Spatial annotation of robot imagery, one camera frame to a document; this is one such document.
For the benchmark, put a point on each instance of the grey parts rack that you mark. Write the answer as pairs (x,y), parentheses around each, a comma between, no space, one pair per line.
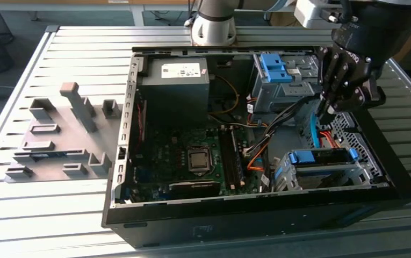
(68,145)

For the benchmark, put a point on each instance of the CPU socket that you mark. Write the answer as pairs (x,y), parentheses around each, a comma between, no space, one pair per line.
(199,160)

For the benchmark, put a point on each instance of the dark blue RAM stick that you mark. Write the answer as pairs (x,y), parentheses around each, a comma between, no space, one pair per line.
(46,155)

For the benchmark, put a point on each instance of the white framed desk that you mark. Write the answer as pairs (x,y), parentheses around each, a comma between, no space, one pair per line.
(136,16)

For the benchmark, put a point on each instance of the black RAM stick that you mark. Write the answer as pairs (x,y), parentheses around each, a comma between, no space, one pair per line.
(227,158)

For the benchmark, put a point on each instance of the blue plastic latch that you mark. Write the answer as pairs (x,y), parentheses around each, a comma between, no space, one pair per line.
(275,72)

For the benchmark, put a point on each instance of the silver disk bay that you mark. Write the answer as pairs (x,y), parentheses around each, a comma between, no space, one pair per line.
(327,168)

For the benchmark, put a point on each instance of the hard disk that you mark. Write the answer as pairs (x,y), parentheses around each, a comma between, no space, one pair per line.
(302,157)

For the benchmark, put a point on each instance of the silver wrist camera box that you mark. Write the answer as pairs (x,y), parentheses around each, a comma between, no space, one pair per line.
(308,16)

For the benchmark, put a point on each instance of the grey power supply unit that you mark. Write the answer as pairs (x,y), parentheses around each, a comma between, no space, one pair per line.
(176,88)

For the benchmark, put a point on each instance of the black PC case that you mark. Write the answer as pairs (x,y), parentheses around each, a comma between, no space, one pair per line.
(227,223)

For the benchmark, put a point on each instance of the black graphics card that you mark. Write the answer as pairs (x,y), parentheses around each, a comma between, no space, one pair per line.
(194,188)

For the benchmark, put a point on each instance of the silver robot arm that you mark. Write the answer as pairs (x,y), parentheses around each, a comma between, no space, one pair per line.
(212,29)

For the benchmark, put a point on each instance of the silver drive cage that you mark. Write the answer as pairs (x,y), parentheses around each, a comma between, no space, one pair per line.
(284,91)

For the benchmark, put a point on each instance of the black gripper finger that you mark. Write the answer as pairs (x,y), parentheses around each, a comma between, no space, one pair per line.
(364,96)
(332,80)

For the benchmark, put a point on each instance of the green motherboard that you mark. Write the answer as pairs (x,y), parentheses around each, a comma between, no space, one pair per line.
(162,161)

